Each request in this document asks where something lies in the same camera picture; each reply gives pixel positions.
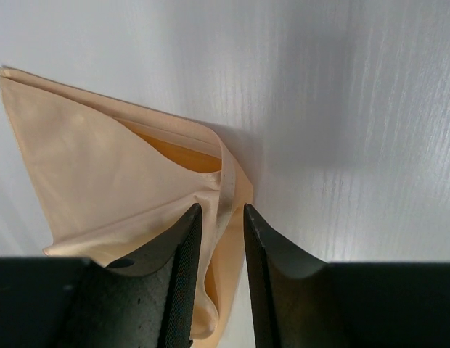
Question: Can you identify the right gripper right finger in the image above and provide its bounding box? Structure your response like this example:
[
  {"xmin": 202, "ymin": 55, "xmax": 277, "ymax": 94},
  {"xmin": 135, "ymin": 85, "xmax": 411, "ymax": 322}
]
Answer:
[{"xmin": 243, "ymin": 205, "xmax": 450, "ymax": 347}]

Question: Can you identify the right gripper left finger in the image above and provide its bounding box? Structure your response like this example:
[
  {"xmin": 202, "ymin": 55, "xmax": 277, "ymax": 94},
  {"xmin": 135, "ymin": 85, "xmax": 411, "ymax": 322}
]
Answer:
[{"xmin": 0, "ymin": 204, "xmax": 203, "ymax": 347}]

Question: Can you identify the peach satin cloth napkin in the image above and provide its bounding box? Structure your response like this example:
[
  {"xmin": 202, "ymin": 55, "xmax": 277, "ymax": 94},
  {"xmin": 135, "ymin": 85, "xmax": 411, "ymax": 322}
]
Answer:
[{"xmin": 0, "ymin": 67, "xmax": 253, "ymax": 347}]

